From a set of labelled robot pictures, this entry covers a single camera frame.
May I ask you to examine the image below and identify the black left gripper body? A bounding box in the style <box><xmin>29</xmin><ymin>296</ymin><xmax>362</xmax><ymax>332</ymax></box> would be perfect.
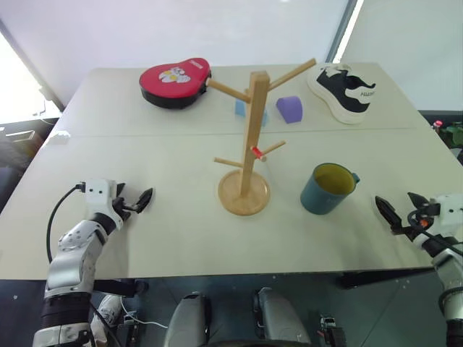
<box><xmin>111</xmin><ymin>196</ymin><xmax>141</xmax><ymax>223</ymax></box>

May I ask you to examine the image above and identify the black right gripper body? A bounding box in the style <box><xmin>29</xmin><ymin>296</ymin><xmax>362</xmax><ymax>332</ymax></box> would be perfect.
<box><xmin>401</xmin><ymin>202</ymin><xmax>442</xmax><ymax>241</ymax></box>

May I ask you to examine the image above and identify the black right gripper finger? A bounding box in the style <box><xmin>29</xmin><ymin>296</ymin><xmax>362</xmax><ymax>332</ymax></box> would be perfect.
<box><xmin>407</xmin><ymin>192</ymin><xmax>428</xmax><ymax>211</ymax></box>
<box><xmin>374</xmin><ymin>195</ymin><xmax>404</xmax><ymax>234</ymax></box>

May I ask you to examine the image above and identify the teal mug yellow inside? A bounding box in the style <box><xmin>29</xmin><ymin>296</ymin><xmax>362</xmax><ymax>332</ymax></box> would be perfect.
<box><xmin>300</xmin><ymin>163</ymin><xmax>361</xmax><ymax>216</ymax></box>

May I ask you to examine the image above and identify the wooden mug tree stand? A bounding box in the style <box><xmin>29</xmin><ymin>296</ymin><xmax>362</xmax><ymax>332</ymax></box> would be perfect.
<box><xmin>206</xmin><ymin>58</ymin><xmax>318</xmax><ymax>216</ymax></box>

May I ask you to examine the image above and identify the green object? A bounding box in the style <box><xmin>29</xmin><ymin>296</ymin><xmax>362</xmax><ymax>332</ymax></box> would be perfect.
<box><xmin>438</xmin><ymin>121</ymin><xmax>463</xmax><ymax>150</ymax></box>

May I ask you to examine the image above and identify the small white object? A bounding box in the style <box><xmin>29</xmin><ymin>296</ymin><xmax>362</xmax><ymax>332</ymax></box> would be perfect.
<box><xmin>46</xmin><ymin>131</ymin><xmax>70</xmax><ymax>146</ymax></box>

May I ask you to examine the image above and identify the white shoe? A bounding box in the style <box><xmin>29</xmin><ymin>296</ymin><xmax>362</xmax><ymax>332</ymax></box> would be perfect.
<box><xmin>89</xmin><ymin>294</ymin><xmax>123</xmax><ymax>341</ymax></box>

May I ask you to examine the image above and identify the red heart-shaped box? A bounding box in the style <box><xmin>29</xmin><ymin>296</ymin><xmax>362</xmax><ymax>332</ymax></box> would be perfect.
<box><xmin>139</xmin><ymin>56</ymin><xmax>213</xmax><ymax>111</ymax></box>

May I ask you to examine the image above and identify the black and white sneaker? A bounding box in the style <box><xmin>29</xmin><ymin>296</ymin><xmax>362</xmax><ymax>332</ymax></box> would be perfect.
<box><xmin>307</xmin><ymin>63</ymin><xmax>377</xmax><ymax>125</ymax></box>

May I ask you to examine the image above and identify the grey rounded shape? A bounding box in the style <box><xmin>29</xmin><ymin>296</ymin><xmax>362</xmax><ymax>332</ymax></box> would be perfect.
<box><xmin>167</xmin><ymin>291</ymin><xmax>212</xmax><ymax>347</ymax></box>
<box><xmin>252</xmin><ymin>286</ymin><xmax>313</xmax><ymax>347</ymax></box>

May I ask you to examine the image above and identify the small black device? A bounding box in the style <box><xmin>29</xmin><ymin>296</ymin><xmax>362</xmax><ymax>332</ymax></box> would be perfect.
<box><xmin>319</xmin><ymin>315</ymin><xmax>347</xmax><ymax>347</ymax></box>

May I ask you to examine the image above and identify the purple foam block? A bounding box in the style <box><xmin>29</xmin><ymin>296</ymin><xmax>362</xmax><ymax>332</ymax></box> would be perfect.
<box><xmin>276</xmin><ymin>95</ymin><xmax>303</xmax><ymax>125</ymax></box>

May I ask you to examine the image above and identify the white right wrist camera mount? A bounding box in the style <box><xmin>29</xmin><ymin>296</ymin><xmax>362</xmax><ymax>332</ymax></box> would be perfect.
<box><xmin>430</xmin><ymin>193</ymin><xmax>463</xmax><ymax>238</ymax></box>

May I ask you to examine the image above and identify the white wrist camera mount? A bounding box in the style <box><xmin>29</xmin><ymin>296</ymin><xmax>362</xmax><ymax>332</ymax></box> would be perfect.
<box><xmin>80</xmin><ymin>178</ymin><xmax>118</xmax><ymax>222</ymax></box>
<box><xmin>430</xmin><ymin>193</ymin><xmax>463</xmax><ymax>238</ymax></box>

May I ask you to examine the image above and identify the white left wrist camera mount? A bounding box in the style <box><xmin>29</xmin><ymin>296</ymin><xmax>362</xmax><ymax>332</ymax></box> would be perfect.
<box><xmin>80</xmin><ymin>178</ymin><xmax>118</xmax><ymax>222</ymax></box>

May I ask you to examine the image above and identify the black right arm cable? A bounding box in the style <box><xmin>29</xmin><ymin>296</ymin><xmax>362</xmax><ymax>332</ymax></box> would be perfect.
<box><xmin>407</xmin><ymin>209</ymin><xmax>463</xmax><ymax>256</ymax></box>

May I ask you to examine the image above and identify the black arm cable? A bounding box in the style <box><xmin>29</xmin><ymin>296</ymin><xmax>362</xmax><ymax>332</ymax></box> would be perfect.
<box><xmin>46</xmin><ymin>184</ymin><xmax>87</xmax><ymax>265</ymax></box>
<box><xmin>407</xmin><ymin>209</ymin><xmax>463</xmax><ymax>256</ymax></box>

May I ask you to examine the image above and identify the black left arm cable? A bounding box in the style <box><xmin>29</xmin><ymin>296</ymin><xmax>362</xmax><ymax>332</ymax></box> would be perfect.
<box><xmin>46</xmin><ymin>184</ymin><xmax>87</xmax><ymax>265</ymax></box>

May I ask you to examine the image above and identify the black table bracket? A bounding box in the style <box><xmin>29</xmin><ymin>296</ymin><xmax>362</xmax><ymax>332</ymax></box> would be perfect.
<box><xmin>92</xmin><ymin>279</ymin><xmax>150</xmax><ymax>299</ymax></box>

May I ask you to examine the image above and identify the thin white cable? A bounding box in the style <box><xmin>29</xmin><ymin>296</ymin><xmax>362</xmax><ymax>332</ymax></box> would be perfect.
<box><xmin>120</xmin><ymin>299</ymin><xmax>169</xmax><ymax>330</ymax></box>

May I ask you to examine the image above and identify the dark window frame post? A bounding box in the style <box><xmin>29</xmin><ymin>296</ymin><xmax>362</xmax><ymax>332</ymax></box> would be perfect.
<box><xmin>0</xmin><ymin>17</ymin><xmax>67</xmax><ymax>113</ymax></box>
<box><xmin>324</xmin><ymin>0</ymin><xmax>359</xmax><ymax>65</ymax></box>

